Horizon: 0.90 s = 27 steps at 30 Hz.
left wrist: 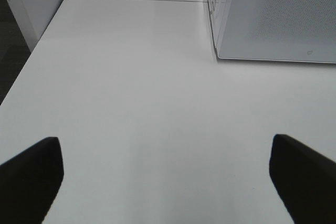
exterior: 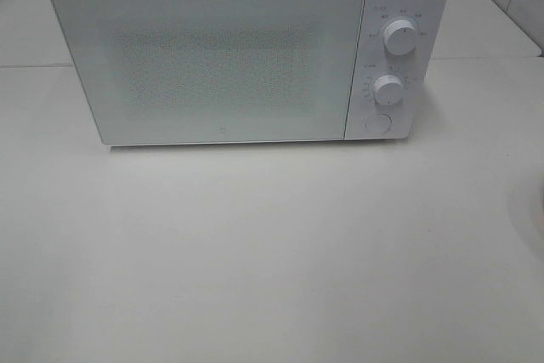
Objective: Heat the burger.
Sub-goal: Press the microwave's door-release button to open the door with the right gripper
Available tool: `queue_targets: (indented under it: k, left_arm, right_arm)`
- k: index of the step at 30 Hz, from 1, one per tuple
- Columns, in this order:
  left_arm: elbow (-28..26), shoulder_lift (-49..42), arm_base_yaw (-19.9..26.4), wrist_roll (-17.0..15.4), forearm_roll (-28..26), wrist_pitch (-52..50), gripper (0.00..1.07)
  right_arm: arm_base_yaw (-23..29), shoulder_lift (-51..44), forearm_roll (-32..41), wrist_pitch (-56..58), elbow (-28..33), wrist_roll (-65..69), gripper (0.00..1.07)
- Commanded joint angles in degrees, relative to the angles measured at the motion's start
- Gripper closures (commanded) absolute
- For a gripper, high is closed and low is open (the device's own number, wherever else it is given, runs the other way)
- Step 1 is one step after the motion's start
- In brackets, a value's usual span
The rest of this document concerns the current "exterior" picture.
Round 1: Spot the round white door button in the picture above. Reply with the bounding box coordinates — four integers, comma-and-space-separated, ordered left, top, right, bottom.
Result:
365, 114, 392, 135

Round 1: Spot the white microwave door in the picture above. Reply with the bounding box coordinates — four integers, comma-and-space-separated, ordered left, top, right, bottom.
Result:
52, 0, 364, 145

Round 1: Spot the lower white control knob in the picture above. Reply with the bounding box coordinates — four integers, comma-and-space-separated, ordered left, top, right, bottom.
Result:
372, 75, 405, 106

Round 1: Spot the white control knob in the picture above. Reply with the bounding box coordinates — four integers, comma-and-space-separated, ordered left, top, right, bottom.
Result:
382, 17, 417, 56
372, 75, 405, 106

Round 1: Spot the upper white control knob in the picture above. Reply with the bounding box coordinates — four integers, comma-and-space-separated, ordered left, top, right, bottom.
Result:
382, 17, 417, 56

